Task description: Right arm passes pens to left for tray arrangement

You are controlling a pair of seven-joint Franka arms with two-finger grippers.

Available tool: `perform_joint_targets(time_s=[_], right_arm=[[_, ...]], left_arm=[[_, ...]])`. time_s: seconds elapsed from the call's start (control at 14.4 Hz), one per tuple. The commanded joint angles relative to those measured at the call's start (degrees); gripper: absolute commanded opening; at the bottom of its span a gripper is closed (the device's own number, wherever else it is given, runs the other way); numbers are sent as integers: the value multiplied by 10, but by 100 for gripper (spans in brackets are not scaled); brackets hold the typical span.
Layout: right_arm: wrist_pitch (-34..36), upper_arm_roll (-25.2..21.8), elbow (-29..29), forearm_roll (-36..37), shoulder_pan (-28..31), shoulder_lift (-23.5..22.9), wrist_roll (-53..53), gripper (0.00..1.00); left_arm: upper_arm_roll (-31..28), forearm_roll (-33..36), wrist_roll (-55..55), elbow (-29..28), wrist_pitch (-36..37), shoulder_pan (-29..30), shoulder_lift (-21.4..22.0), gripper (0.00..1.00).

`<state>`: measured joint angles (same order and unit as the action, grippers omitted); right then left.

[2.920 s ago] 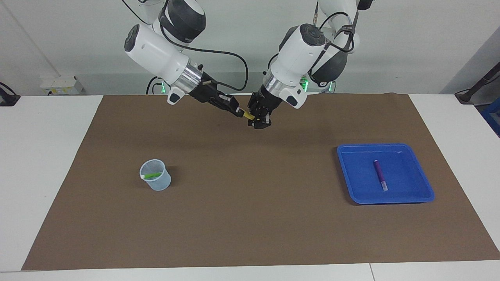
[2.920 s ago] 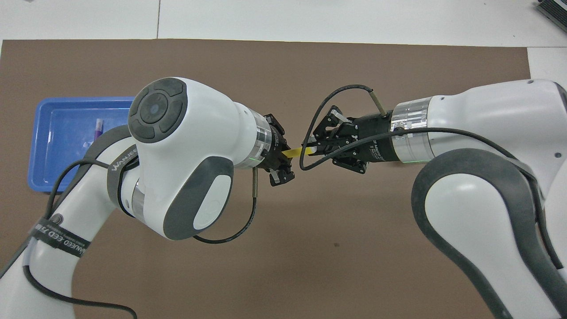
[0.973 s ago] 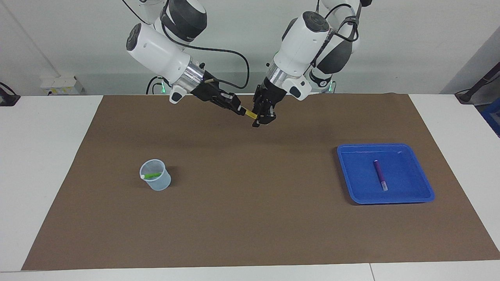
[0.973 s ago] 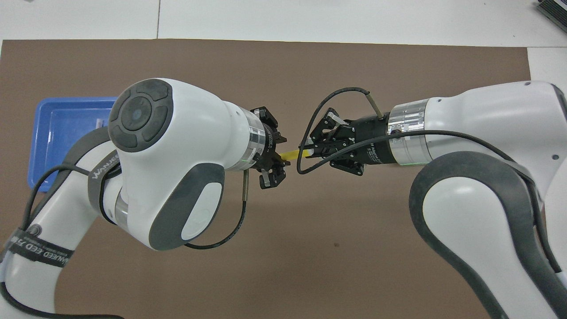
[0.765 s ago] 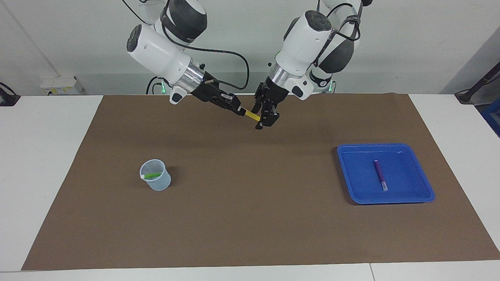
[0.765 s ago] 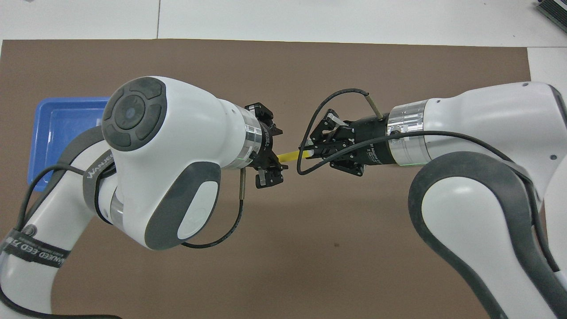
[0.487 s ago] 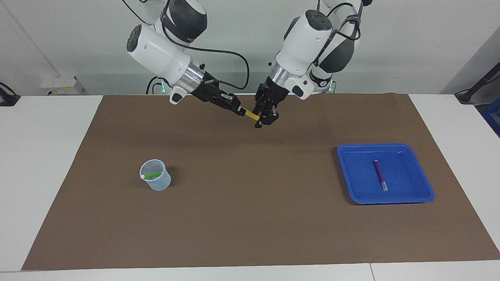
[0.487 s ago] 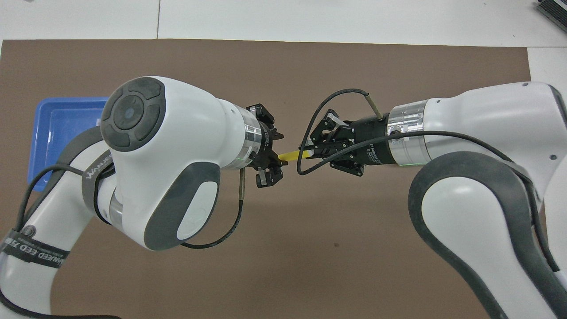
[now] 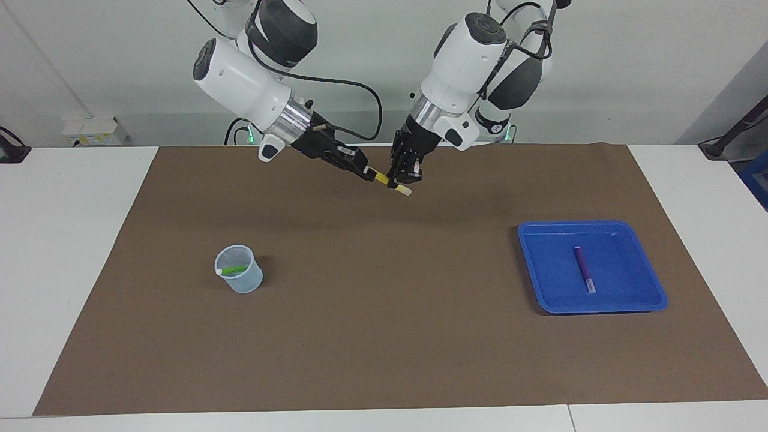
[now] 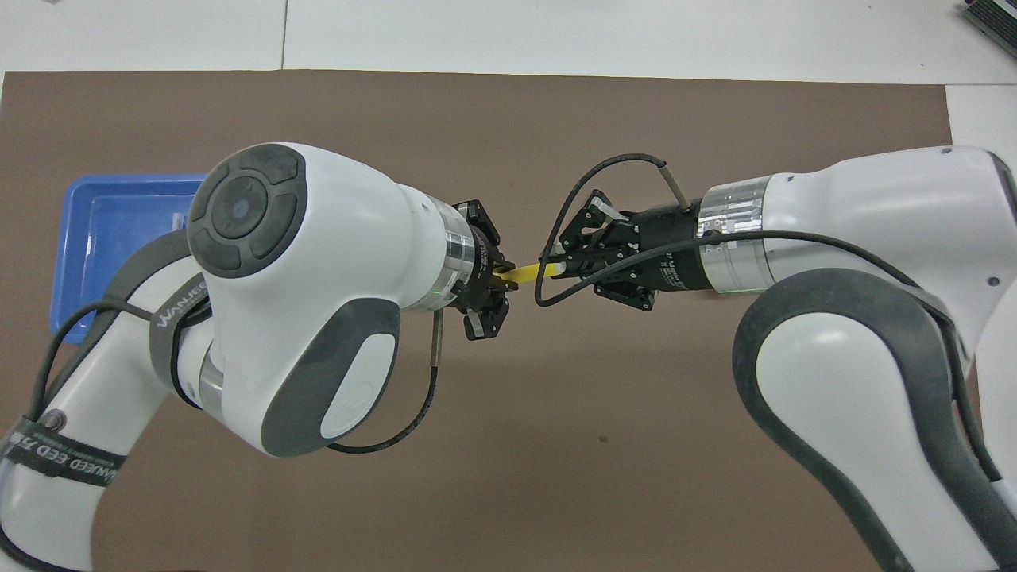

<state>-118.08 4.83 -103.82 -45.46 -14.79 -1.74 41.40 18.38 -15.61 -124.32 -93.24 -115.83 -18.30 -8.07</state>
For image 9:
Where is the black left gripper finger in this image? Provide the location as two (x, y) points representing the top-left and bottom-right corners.
(400, 152), (425, 184)
(387, 143), (407, 187)

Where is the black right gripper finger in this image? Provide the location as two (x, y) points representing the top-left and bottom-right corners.
(337, 145), (370, 170)
(344, 161), (377, 182)

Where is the yellow pen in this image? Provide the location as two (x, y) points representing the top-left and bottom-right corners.
(372, 170), (413, 197)

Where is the purple pen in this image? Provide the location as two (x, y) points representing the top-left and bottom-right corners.
(573, 244), (598, 295)

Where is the blue plastic tray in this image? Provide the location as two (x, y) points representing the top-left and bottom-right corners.
(517, 220), (668, 315)

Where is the translucent plastic cup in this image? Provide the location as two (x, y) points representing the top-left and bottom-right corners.
(214, 244), (263, 295)

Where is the brown table mat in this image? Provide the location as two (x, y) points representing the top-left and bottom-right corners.
(33, 143), (768, 416)

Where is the white power strip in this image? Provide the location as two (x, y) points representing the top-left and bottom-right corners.
(62, 117), (130, 147)

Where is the black stand with pole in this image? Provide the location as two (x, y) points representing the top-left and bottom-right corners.
(699, 96), (768, 160)

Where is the black stand foot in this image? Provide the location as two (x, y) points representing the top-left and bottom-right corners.
(0, 126), (32, 164)

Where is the blue crate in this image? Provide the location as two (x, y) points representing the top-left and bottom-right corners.
(737, 150), (768, 212)

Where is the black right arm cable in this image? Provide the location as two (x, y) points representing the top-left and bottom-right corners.
(186, 0), (383, 142)

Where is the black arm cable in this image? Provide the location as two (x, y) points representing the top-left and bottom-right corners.
(480, 0), (560, 86)
(186, 0), (383, 142)

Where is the black right base cable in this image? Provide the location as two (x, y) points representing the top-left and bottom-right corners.
(224, 116), (254, 145)

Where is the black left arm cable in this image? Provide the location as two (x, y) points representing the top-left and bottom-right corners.
(480, 0), (560, 86)

